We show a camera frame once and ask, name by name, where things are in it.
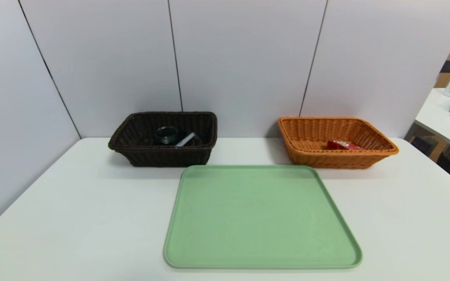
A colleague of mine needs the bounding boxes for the grey plastic compass case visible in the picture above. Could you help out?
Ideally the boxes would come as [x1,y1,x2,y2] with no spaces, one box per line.
[175,132,201,148]

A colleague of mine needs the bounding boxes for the glass ashtray black base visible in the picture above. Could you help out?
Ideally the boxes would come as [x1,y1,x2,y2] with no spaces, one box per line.
[154,126,179,146]

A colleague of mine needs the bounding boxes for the red snack box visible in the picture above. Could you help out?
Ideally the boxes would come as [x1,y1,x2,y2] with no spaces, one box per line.
[327,140,365,151]

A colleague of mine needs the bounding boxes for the dark brown wicker basket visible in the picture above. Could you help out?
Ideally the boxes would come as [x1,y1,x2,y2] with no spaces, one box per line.
[108,112,218,167]

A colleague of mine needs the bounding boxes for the orange wicker basket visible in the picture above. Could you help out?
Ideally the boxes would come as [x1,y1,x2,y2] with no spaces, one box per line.
[278,116,399,169]

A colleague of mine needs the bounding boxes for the green plastic tray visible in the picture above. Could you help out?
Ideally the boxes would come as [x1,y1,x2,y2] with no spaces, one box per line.
[164,165,363,269]

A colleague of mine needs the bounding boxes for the white side table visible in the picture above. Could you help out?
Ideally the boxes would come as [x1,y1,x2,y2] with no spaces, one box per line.
[414,88,450,153]

